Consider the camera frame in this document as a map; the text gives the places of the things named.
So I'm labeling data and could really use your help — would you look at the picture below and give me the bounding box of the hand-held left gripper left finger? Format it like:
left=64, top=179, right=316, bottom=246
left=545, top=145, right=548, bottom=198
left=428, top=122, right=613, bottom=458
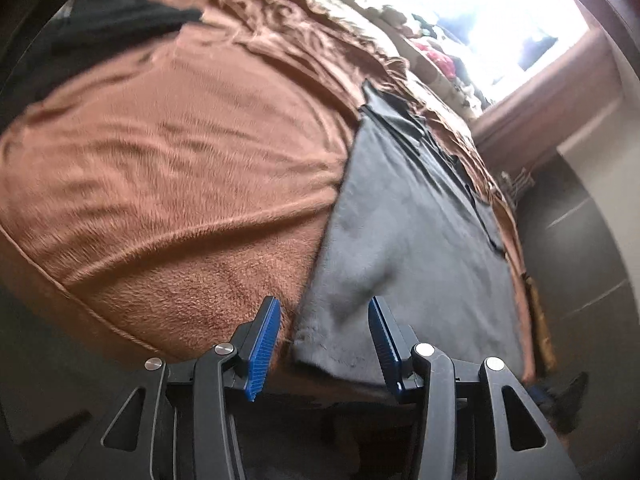
left=100, top=296, right=282, bottom=480

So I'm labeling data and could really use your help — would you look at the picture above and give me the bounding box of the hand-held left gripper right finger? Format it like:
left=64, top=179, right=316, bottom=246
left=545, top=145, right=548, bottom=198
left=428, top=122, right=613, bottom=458
left=367, top=297, right=581, bottom=480

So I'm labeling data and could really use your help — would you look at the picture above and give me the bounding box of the grey t-shirt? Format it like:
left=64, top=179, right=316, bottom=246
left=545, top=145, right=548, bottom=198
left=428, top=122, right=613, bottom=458
left=290, top=80, right=538, bottom=391

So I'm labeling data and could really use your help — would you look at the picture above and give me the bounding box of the black clothes pile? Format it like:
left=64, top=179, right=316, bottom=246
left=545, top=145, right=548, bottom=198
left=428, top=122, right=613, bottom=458
left=0, top=0, right=203, bottom=131

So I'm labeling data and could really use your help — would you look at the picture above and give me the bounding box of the patterned mattress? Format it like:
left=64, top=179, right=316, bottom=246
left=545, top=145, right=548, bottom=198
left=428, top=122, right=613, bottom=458
left=522, top=270, right=557, bottom=376

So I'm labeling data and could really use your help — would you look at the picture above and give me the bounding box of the dark shoe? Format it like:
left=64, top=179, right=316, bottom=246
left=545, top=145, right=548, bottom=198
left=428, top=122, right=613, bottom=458
left=530, top=370, right=591, bottom=436

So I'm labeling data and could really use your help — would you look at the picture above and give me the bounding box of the brown blanket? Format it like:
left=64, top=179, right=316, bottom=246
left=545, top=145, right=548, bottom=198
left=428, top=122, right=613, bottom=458
left=0, top=0, right=531, bottom=391

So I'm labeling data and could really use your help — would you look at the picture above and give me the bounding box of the small floor rack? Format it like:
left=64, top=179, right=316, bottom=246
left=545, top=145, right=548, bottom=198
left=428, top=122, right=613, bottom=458
left=500, top=167, right=536, bottom=196

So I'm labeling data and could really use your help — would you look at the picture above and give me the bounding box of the pile of plush toys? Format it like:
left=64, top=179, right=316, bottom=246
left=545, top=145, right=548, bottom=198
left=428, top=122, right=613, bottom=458
left=360, top=2, right=493, bottom=111

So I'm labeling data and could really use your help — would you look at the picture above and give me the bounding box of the pink curtain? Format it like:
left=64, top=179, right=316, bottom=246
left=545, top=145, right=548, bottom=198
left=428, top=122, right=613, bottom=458
left=470, top=27, right=623, bottom=176

